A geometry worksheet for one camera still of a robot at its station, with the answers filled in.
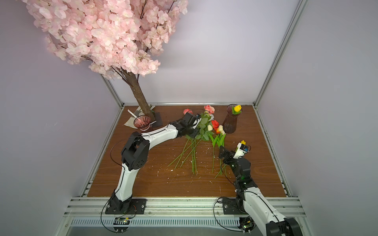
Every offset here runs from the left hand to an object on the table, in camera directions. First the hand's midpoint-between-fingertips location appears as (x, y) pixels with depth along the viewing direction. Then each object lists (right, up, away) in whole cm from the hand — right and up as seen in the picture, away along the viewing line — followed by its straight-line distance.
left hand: (198, 129), depth 96 cm
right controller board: (+23, -44, -27) cm, 56 cm away
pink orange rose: (+8, +14, +4) cm, 17 cm away
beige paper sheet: (-52, +4, +14) cm, 54 cm away
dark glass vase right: (+21, +3, -1) cm, 22 cm away
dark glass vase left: (-35, +5, -6) cm, 36 cm away
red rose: (+13, +3, +7) cm, 15 cm away
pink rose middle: (+2, -6, +2) cm, 6 cm away
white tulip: (+11, -8, +1) cm, 13 cm away
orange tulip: (+14, -7, 0) cm, 16 cm away
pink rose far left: (-9, +13, +14) cm, 21 cm away
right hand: (+16, -9, -13) cm, 22 cm away
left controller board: (-40, -46, -24) cm, 65 cm away
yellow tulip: (+21, +13, -19) cm, 31 cm away
